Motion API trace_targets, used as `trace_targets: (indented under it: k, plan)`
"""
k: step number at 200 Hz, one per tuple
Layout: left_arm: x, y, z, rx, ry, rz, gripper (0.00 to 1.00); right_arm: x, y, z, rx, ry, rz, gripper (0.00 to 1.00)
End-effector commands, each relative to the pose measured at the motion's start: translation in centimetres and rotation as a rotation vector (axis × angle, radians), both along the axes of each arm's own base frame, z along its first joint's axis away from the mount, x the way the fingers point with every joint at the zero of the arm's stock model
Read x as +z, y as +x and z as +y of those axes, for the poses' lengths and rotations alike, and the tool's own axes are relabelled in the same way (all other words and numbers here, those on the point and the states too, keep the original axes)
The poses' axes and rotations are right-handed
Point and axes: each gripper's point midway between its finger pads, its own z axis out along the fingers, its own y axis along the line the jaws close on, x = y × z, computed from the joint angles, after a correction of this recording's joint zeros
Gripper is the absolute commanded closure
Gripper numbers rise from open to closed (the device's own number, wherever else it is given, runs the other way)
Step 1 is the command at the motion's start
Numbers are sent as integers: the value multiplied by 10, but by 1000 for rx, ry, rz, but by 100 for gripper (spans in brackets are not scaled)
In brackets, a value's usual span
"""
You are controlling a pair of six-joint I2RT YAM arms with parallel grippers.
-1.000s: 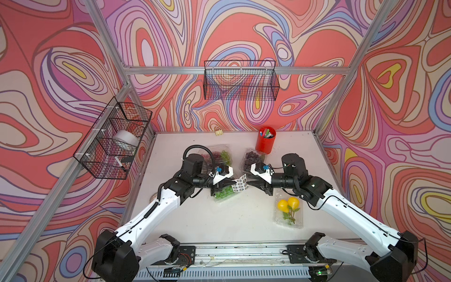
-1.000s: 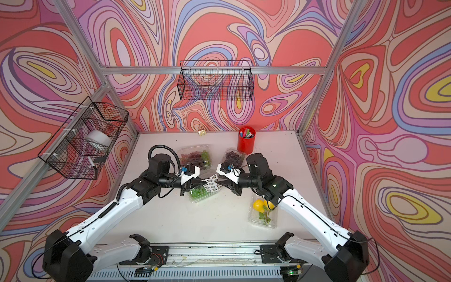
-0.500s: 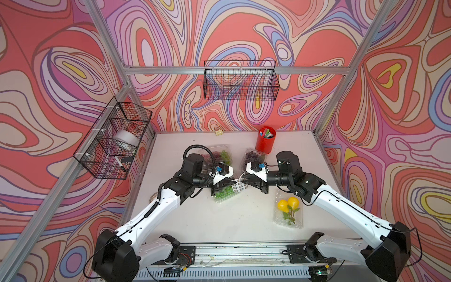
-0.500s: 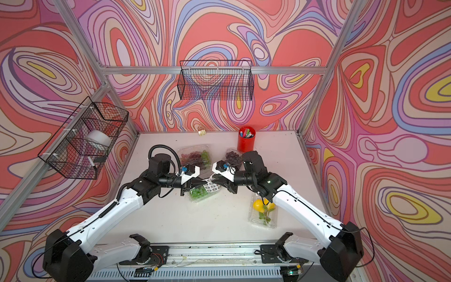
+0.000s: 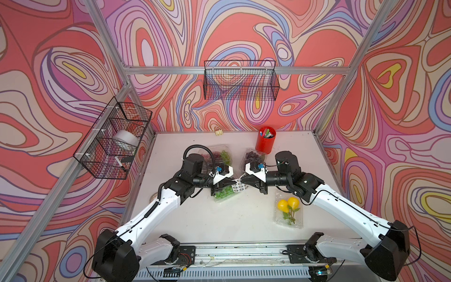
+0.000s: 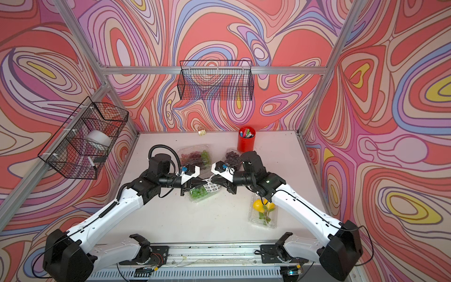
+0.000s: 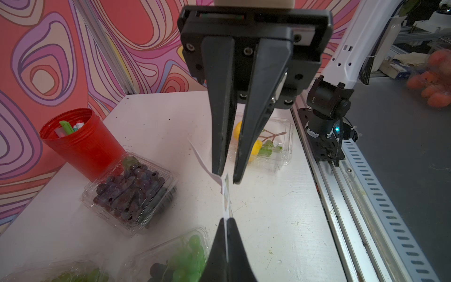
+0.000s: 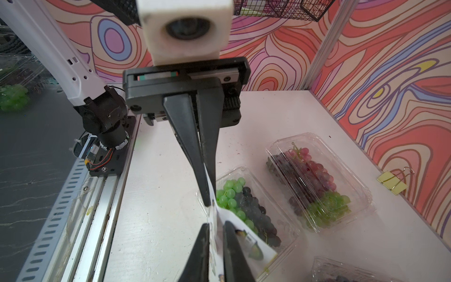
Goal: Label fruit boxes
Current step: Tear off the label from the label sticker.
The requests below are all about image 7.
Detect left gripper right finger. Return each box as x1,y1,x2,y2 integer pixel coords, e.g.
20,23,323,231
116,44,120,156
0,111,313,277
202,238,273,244
227,218,257,282

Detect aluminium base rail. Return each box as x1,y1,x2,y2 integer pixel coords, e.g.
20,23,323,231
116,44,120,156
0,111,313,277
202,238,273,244
292,96,439,282

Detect clear box red green grapes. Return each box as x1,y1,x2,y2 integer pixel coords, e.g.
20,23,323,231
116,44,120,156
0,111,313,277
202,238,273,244
1,259,114,282

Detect clear box yellow fruit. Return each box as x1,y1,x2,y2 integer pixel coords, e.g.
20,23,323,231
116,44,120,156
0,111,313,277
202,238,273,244
248,117,294,172

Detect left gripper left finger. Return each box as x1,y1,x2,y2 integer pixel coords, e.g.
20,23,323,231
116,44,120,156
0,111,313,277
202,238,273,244
200,219,227,282

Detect white fruit sticker sheet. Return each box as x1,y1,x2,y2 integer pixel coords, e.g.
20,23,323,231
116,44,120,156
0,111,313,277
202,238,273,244
188,139,234,221

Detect clear box black green grapes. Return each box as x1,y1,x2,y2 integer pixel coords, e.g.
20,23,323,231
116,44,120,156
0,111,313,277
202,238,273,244
116,227,210,282

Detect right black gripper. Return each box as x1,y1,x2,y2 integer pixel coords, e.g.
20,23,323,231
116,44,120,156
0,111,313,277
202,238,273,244
177,5,333,184

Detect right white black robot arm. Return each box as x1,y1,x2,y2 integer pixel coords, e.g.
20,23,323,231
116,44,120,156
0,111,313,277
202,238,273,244
177,1,399,184

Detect clear box dark purple grapes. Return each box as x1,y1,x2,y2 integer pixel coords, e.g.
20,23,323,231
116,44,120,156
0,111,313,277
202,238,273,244
81,152,179,237

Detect red pen cup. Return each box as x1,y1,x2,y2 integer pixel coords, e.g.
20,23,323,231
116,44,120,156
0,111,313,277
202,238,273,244
39,108,126,182

